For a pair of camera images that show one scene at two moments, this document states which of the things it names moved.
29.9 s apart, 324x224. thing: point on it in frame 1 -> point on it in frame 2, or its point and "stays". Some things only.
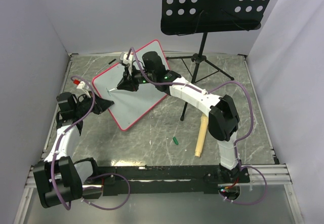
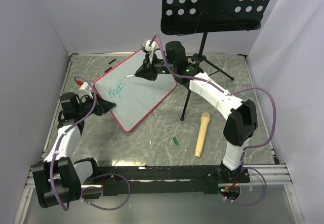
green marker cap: x=175 y=140 stays
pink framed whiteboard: x=129 y=107 stays
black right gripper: x=127 y=83 -> x=147 y=71
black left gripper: x=100 y=105 stays
